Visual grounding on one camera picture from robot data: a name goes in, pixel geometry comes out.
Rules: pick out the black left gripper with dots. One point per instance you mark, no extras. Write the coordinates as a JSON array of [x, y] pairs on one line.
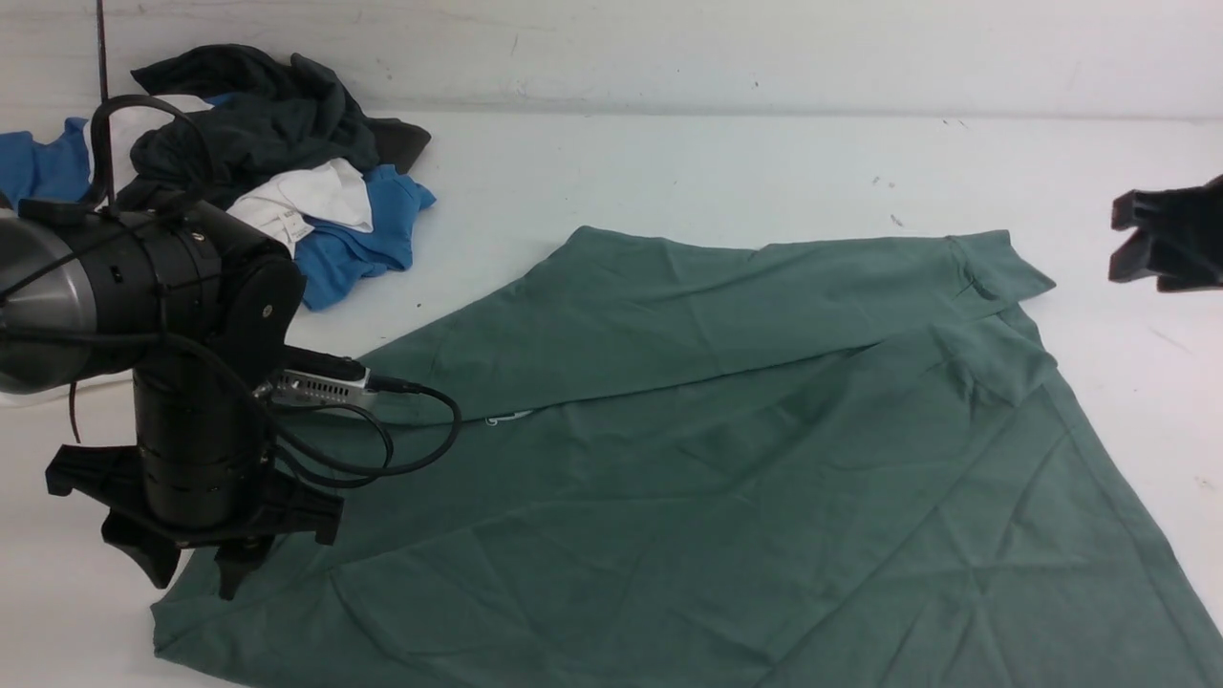
[[160, 504]]

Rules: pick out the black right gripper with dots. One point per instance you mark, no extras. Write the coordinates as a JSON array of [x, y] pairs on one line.
[[1175, 237]]

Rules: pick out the green long-sleeved shirt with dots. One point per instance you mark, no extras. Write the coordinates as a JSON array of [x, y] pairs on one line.
[[832, 464]]

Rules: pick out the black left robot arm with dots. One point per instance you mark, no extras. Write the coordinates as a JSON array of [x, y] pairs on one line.
[[201, 417]]

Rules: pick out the white shirt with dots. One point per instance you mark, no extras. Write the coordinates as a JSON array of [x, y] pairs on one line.
[[194, 222]]

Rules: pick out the blue shirt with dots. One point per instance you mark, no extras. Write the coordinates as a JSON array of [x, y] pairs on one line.
[[363, 244]]

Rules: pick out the dark grey shirt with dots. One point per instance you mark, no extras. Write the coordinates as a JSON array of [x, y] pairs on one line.
[[262, 118]]

